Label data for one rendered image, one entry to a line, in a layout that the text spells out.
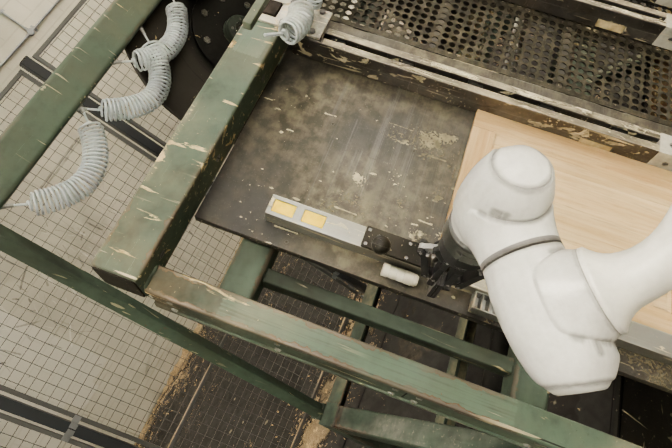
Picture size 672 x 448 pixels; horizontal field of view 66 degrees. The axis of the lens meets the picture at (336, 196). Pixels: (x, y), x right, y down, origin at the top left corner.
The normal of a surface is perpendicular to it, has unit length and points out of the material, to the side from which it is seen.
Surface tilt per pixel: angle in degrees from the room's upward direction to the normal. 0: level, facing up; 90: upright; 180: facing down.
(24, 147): 90
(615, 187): 55
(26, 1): 90
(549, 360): 42
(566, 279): 25
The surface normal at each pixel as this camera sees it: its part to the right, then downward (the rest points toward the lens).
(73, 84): 0.61, -0.20
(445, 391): 0.07, -0.48
